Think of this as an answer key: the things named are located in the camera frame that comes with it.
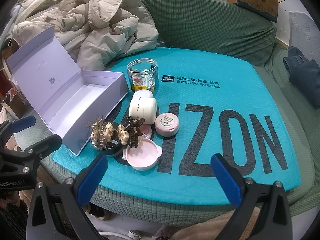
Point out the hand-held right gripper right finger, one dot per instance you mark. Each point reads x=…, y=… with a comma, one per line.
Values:
x=225, y=180

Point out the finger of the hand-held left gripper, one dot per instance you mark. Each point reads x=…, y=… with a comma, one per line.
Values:
x=23, y=125
x=42, y=146

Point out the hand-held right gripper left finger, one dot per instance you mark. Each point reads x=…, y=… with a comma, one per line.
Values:
x=92, y=180

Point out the black round jar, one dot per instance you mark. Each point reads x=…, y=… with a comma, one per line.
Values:
x=110, y=150

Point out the clear gold hair claw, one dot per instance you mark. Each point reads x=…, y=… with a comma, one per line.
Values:
x=96, y=130

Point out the bear hair clip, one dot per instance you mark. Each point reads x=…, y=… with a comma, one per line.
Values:
x=122, y=133
x=109, y=129

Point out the lavender hinged gift box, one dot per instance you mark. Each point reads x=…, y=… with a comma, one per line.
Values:
x=82, y=105

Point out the brown hair claw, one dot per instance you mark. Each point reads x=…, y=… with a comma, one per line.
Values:
x=133, y=127

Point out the clear-lid blush compact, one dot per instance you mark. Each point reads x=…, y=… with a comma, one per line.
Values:
x=147, y=130

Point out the pink round compact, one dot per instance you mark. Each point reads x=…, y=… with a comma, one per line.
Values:
x=167, y=124

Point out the cream white cosmetic jar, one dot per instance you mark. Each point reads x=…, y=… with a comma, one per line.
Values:
x=143, y=108

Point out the small lilac round jar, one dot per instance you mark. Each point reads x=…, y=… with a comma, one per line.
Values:
x=143, y=94

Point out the clear plastic jar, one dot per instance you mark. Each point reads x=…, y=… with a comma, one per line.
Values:
x=142, y=76

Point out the beige fleece blanket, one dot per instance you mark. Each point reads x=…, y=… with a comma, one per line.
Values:
x=212, y=227

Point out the teal bubble mailer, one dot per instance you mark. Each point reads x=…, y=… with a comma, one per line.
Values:
x=200, y=85

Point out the beige puffer jacket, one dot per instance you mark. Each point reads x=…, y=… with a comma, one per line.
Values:
x=95, y=27

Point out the blue jeans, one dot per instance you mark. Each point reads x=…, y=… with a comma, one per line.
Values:
x=302, y=72

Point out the green covered sofa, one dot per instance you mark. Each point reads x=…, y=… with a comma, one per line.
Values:
x=212, y=30

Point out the white embossed pillow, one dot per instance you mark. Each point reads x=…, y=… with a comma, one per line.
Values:
x=305, y=30

